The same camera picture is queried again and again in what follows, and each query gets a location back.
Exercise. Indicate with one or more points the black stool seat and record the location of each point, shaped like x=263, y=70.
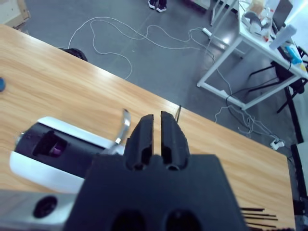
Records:
x=74, y=53

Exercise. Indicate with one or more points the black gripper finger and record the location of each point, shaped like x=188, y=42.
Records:
x=173, y=142
x=142, y=144

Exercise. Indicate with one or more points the white power strip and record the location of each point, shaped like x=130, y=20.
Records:
x=208, y=33
x=276, y=144

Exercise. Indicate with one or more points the black capsule holder with rods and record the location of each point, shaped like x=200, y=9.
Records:
x=260, y=214

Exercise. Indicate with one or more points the light wooden crate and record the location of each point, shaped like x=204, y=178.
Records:
x=16, y=12

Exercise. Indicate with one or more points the black sneaker white sole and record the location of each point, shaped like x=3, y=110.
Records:
x=152, y=4
x=161, y=6

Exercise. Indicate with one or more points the dark laptop screen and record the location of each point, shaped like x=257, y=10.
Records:
x=282, y=12

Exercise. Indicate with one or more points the black chair frame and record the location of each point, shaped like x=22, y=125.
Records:
x=281, y=72

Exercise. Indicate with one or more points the purple coffee capsule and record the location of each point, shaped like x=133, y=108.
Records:
x=57, y=151

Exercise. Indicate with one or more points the silver coffee machine lever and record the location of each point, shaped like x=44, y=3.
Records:
x=125, y=125

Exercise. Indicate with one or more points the white capsule coffee machine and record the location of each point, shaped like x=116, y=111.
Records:
x=36, y=173

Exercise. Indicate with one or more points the blue handheld tool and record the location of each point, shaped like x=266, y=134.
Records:
x=294, y=55

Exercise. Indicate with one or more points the white desk with frame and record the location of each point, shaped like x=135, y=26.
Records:
x=255, y=41

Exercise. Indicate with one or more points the grey cylindrical bottle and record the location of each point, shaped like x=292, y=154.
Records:
x=282, y=36

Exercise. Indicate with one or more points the white table leg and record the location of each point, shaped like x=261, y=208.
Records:
x=219, y=12

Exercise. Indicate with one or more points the teal square plastic tray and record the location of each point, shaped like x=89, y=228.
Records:
x=2, y=84

